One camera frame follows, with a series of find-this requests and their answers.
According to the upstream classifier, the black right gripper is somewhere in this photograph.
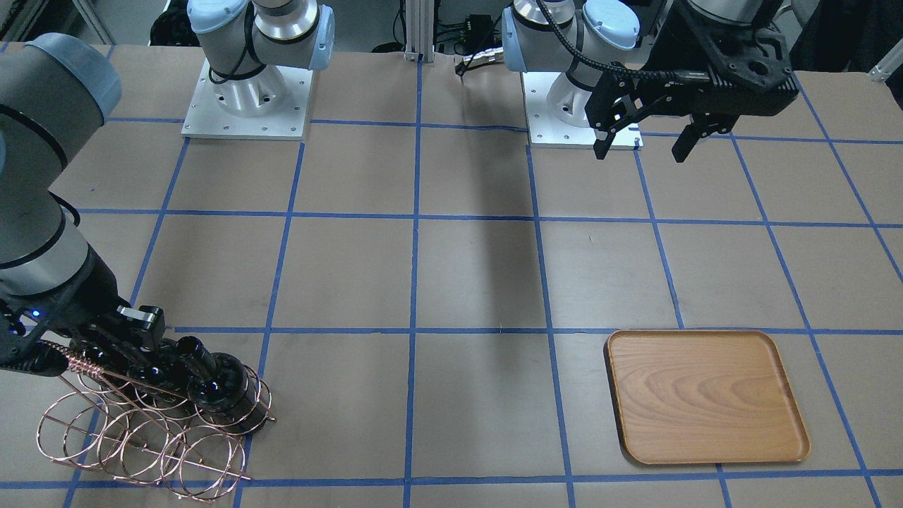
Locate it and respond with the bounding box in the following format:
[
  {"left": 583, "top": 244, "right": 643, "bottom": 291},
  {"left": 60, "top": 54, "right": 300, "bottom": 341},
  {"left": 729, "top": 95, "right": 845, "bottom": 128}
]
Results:
[{"left": 2, "top": 248, "right": 165, "bottom": 372}]

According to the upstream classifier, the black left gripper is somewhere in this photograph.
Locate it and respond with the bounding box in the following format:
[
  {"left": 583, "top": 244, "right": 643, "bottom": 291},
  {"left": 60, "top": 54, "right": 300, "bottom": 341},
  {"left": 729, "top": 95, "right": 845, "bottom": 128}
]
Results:
[{"left": 588, "top": 1, "right": 799, "bottom": 163}]

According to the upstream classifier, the dark wine bottle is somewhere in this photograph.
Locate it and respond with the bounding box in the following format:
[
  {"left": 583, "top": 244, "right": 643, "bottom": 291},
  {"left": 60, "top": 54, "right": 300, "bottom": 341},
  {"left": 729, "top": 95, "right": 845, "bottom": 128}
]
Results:
[
  {"left": 128, "top": 350, "right": 188, "bottom": 403},
  {"left": 176, "top": 337, "right": 267, "bottom": 436}
]

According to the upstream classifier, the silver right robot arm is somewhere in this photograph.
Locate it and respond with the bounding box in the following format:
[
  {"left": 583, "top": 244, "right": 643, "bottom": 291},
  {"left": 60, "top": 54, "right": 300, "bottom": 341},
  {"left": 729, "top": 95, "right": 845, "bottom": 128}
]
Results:
[{"left": 1, "top": 33, "right": 165, "bottom": 376}]

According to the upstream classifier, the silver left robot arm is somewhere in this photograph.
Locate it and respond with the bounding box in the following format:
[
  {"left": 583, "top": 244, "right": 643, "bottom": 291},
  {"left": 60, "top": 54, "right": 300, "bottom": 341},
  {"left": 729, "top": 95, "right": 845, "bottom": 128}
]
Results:
[{"left": 501, "top": 1, "right": 799, "bottom": 163}]

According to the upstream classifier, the wooden tray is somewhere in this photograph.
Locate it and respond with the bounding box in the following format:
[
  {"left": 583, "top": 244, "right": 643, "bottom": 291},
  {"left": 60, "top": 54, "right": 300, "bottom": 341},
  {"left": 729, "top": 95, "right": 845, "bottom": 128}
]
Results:
[{"left": 605, "top": 330, "right": 811, "bottom": 465}]

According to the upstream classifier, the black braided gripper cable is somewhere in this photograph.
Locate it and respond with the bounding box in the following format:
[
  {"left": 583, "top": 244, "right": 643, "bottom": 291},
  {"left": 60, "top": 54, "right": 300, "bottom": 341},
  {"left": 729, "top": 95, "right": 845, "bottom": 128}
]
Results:
[{"left": 533, "top": 0, "right": 710, "bottom": 82}]

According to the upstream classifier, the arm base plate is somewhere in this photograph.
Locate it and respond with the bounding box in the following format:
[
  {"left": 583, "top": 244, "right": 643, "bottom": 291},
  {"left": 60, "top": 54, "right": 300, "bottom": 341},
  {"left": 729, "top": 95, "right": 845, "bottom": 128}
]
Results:
[
  {"left": 521, "top": 71, "right": 643, "bottom": 150},
  {"left": 181, "top": 62, "right": 314, "bottom": 141}
]

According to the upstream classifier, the copper wire bottle basket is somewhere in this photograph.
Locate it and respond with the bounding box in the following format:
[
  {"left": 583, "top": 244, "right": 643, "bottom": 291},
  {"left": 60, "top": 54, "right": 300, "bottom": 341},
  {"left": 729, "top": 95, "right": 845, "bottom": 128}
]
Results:
[{"left": 35, "top": 343, "right": 274, "bottom": 504}]

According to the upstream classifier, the aluminium frame post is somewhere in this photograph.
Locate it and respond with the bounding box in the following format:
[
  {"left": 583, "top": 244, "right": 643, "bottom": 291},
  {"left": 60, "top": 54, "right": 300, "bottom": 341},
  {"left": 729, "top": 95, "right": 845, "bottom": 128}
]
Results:
[{"left": 404, "top": 0, "right": 437, "bottom": 66}]

